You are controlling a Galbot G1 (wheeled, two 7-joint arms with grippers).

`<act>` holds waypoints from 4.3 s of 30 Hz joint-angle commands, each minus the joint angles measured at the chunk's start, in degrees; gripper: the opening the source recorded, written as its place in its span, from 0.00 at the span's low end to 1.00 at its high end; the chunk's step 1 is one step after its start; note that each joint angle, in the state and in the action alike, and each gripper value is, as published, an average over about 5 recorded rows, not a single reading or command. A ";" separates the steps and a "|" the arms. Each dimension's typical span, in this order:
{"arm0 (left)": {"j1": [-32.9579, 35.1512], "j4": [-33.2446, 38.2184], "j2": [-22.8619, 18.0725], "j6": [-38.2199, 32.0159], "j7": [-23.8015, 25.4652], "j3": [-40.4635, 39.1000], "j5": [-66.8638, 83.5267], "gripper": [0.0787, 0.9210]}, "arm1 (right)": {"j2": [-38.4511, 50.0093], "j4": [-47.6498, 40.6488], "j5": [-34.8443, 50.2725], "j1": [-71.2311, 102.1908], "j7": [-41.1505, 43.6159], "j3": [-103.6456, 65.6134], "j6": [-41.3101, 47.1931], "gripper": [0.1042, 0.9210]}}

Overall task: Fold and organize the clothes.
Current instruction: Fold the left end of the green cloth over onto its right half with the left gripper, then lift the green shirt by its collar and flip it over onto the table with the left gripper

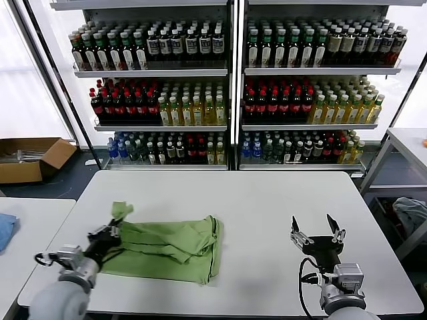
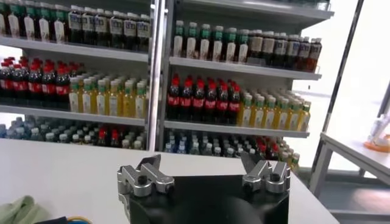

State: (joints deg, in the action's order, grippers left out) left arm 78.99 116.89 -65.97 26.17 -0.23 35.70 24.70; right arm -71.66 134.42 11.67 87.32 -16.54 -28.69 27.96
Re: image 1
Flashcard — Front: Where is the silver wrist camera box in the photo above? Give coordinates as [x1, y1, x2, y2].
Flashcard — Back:
[333, 263, 364, 293]
[55, 245, 85, 268]

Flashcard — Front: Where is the blue folded cloth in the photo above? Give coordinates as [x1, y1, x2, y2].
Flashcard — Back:
[0, 213, 18, 253]

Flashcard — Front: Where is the grey white crumpled cloth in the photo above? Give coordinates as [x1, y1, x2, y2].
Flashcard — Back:
[392, 197, 427, 241]

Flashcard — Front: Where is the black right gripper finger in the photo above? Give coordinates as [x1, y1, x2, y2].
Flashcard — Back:
[290, 215, 314, 247]
[327, 213, 347, 244]

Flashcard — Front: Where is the brown cardboard box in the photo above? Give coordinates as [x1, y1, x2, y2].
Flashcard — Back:
[0, 137, 78, 185]

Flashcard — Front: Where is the dark bottle green cap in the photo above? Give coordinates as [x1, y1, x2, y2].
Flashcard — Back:
[82, 32, 98, 71]
[260, 28, 275, 67]
[302, 27, 316, 67]
[133, 30, 148, 70]
[314, 28, 330, 67]
[247, 28, 262, 67]
[94, 32, 111, 71]
[107, 31, 123, 71]
[274, 28, 289, 67]
[120, 31, 136, 71]
[70, 33, 86, 71]
[288, 27, 303, 67]

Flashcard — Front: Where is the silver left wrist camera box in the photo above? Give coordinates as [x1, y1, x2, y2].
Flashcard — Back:
[55, 245, 85, 268]

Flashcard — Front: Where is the green polo shirt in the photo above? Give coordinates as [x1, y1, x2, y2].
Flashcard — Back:
[99, 201, 224, 285]

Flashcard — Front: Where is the dark bottle blue-white label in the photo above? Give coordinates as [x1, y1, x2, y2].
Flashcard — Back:
[368, 27, 384, 66]
[380, 28, 396, 66]
[354, 26, 370, 66]
[159, 29, 172, 61]
[170, 28, 184, 61]
[146, 29, 160, 61]
[211, 27, 225, 61]
[185, 28, 199, 61]
[199, 28, 213, 61]

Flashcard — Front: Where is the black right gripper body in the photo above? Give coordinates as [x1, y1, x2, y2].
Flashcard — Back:
[302, 235, 344, 268]

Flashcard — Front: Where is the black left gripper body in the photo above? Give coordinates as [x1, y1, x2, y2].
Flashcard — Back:
[86, 230, 121, 261]

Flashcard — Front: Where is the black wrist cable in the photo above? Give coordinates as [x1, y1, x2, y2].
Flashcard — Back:
[298, 255, 326, 318]
[33, 252, 61, 268]

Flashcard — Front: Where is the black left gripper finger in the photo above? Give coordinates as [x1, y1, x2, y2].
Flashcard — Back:
[109, 217, 124, 239]
[87, 224, 114, 240]

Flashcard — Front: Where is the dark bottle beige label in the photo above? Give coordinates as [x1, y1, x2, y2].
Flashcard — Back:
[342, 27, 357, 66]
[328, 27, 344, 66]

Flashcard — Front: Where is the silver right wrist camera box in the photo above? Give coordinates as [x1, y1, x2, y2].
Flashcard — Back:
[333, 263, 364, 293]

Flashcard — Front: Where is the grey metal shelf unit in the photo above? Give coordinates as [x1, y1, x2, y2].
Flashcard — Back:
[49, 0, 235, 171]
[237, 0, 427, 176]

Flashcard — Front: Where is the black storage crate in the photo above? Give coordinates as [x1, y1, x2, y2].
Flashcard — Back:
[369, 195, 427, 249]

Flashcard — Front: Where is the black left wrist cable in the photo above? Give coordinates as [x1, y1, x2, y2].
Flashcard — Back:
[33, 252, 61, 268]

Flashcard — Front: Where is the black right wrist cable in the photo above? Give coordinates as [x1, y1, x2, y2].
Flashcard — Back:
[298, 255, 326, 318]

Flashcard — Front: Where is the grey metal frame table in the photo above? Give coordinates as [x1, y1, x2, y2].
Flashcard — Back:
[359, 127, 427, 261]

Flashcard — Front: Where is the clear plastic tube bundle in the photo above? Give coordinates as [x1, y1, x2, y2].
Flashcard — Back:
[15, 149, 47, 164]

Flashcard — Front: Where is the cola bottle red cap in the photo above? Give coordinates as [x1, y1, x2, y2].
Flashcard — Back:
[113, 92, 126, 123]
[101, 91, 115, 123]
[290, 89, 303, 123]
[301, 89, 314, 123]
[279, 89, 292, 123]
[267, 89, 280, 123]
[135, 92, 149, 123]
[244, 89, 257, 123]
[256, 89, 269, 123]
[147, 91, 160, 123]
[89, 88, 104, 123]
[124, 92, 137, 123]

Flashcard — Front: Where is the grey metal shelf board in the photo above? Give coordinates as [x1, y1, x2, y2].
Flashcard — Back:
[241, 116, 380, 131]
[93, 116, 229, 132]
[103, 156, 229, 171]
[244, 59, 403, 77]
[239, 159, 365, 172]
[73, 61, 230, 79]

